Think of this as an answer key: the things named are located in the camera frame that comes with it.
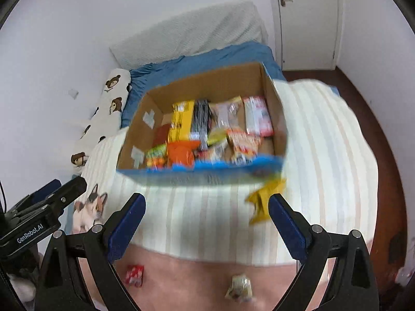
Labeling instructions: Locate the white granola snack packet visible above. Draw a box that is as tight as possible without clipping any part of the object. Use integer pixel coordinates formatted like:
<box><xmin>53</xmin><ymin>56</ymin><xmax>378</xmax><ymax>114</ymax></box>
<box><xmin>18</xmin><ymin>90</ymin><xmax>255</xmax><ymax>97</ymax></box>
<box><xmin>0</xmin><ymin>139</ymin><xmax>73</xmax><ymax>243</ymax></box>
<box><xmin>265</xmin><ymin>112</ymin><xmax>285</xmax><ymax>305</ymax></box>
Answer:
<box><xmin>196</xmin><ymin>146</ymin><xmax>227</xmax><ymax>164</ymax></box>

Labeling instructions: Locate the green candy packet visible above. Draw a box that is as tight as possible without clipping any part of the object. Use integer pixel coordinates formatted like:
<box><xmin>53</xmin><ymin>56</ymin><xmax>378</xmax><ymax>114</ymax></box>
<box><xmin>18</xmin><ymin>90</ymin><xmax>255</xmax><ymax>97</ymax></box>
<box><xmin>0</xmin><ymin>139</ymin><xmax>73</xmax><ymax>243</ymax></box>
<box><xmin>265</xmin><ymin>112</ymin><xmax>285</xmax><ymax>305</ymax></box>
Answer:
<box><xmin>145</xmin><ymin>144</ymin><xmax>168</xmax><ymax>171</ymax></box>

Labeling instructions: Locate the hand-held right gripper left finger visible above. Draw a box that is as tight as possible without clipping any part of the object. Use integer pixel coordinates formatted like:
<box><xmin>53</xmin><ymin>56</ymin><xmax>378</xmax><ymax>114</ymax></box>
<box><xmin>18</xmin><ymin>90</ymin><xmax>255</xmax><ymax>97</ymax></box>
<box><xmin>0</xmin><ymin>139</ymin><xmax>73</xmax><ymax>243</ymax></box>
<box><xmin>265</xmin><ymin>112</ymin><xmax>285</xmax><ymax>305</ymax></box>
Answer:
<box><xmin>35</xmin><ymin>193</ymin><xmax>146</xmax><ymax>311</ymax></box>

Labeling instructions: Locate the dark red snack packet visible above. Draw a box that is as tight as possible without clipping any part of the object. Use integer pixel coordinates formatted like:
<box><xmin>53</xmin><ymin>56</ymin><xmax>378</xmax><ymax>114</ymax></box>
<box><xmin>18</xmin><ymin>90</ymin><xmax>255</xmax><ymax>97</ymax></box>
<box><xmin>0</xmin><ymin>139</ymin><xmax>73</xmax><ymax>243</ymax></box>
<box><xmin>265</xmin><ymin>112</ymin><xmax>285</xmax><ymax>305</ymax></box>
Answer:
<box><xmin>152</xmin><ymin>125</ymin><xmax>171</xmax><ymax>146</ymax></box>

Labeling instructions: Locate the blue bed sheet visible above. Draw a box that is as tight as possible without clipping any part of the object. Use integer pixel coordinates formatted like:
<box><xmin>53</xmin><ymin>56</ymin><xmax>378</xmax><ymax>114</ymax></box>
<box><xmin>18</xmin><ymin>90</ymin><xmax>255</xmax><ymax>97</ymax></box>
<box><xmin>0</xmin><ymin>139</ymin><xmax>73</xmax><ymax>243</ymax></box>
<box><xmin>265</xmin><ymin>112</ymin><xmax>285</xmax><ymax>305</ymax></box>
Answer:
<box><xmin>120</xmin><ymin>42</ymin><xmax>286</xmax><ymax>128</ymax></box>

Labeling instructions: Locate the clear pastry packet yellow edge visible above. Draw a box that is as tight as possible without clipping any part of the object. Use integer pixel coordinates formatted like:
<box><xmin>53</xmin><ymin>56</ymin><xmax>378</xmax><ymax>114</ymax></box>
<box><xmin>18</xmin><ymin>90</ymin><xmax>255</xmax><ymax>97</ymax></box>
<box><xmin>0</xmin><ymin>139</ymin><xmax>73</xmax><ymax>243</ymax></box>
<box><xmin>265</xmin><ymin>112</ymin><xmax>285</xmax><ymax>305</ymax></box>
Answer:
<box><xmin>209</xmin><ymin>96</ymin><xmax>244</xmax><ymax>130</ymax></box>

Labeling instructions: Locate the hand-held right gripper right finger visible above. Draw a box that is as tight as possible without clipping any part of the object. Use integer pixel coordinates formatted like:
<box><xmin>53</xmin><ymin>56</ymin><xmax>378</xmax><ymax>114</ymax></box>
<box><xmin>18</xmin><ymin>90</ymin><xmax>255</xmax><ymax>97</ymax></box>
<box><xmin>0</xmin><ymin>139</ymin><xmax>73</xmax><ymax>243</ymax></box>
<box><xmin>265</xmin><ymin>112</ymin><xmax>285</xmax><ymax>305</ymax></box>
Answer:
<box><xmin>268</xmin><ymin>194</ymin><xmax>379</xmax><ymax>311</ymax></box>

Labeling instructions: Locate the orange printed snack packet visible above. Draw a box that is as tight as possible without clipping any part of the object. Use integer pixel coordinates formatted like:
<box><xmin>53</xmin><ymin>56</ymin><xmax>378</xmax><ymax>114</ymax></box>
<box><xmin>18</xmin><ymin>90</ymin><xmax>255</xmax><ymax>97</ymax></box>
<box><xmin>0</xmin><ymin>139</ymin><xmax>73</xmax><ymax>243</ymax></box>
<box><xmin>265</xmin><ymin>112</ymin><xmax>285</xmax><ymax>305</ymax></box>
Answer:
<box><xmin>226</xmin><ymin>129</ymin><xmax>263</xmax><ymax>154</ymax></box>

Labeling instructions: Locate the small white snack packet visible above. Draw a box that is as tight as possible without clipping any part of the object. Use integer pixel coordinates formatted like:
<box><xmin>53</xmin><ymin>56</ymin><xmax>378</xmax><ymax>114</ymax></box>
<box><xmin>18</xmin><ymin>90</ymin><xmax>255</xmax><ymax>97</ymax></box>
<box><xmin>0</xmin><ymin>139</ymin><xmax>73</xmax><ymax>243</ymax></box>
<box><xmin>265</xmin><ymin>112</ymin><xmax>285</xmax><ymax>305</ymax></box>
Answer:
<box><xmin>225</xmin><ymin>274</ymin><xmax>253</xmax><ymax>302</ymax></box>

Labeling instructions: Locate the grey white pillow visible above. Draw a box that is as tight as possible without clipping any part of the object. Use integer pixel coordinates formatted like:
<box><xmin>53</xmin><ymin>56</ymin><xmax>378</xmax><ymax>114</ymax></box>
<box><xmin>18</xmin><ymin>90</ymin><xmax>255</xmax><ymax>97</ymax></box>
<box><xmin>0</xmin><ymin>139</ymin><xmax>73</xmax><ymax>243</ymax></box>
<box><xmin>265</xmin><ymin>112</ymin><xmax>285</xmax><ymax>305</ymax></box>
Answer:
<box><xmin>109</xmin><ymin>0</ymin><xmax>268</xmax><ymax>70</ymax></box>

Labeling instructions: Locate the yellow and black snack packet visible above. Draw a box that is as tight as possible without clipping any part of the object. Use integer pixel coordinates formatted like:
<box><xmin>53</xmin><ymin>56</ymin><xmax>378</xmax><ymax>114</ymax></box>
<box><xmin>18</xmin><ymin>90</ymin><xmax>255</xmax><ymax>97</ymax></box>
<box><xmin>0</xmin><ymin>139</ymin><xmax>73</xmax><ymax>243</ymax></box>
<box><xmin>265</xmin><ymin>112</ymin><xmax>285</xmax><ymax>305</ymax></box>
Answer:
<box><xmin>168</xmin><ymin>100</ymin><xmax>195</xmax><ymax>143</ymax></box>

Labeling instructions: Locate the plain orange snack packet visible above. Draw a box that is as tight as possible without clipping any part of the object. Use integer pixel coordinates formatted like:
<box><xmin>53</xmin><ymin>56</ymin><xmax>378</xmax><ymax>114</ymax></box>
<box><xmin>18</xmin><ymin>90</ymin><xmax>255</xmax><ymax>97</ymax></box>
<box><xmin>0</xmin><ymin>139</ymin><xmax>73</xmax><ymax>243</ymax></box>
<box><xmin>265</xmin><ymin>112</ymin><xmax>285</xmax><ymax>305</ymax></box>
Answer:
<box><xmin>167</xmin><ymin>141</ymin><xmax>201</xmax><ymax>168</ymax></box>

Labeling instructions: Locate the cardboard box blue print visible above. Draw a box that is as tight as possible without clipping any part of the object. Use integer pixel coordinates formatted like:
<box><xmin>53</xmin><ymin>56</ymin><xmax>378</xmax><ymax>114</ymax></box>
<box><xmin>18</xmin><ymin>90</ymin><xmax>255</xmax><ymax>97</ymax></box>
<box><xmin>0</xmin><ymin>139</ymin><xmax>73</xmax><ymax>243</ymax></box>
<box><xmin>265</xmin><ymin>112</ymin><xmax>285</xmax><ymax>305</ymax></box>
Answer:
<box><xmin>116</xmin><ymin>62</ymin><xmax>289</xmax><ymax>187</ymax></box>

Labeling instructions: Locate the small red snack packet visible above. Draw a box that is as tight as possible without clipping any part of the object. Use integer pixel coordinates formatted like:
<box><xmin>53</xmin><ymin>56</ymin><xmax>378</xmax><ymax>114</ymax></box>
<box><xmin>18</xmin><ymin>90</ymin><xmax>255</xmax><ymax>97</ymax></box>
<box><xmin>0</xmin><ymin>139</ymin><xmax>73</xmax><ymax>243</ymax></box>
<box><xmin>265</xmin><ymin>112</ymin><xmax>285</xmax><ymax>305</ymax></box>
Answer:
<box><xmin>126</xmin><ymin>265</ymin><xmax>145</xmax><ymax>287</ymax></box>

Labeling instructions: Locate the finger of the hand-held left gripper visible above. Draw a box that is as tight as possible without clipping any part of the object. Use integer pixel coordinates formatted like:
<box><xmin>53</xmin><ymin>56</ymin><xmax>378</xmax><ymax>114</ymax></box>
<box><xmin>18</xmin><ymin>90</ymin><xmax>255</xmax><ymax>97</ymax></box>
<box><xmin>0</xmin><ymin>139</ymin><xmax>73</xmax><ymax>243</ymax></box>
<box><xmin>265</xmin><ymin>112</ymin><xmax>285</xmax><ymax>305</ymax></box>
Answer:
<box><xmin>32</xmin><ymin>178</ymin><xmax>88</xmax><ymax>217</ymax></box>
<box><xmin>6</xmin><ymin>179</ymin><xmax>62</xmax><ymax>214</ymax></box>

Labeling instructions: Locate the white door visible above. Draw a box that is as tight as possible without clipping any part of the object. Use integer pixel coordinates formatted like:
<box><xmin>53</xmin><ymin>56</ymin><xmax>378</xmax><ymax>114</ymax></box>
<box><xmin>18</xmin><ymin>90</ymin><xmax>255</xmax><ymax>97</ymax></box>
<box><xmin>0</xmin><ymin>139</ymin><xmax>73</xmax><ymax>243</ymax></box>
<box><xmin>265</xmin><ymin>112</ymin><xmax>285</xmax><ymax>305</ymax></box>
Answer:
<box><xmin>266</xmin><ymin>0</ymin><xmax>344</xmax><ymax>70</ymax></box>

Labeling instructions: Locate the bear print long pillow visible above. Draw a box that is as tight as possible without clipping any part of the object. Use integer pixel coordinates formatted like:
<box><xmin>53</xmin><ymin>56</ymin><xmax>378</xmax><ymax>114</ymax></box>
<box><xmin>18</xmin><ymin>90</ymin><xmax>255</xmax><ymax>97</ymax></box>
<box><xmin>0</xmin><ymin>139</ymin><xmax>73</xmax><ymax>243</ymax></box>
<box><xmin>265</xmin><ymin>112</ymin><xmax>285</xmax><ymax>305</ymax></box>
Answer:
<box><xmin>71</xmin><ymin>68</ymin><xmax>132</xmax><ymax>167</ymax></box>

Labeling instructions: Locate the red and white snack packet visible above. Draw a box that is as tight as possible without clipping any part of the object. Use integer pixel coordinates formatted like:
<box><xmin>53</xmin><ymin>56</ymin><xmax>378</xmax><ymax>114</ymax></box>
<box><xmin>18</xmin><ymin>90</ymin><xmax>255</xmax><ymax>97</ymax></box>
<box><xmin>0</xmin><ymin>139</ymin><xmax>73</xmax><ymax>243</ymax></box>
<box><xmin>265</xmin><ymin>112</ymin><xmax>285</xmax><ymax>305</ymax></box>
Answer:
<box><xmin>243</xmin><ymin>96</ymin><xmax>273</xmax><ymax>137</ymax></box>

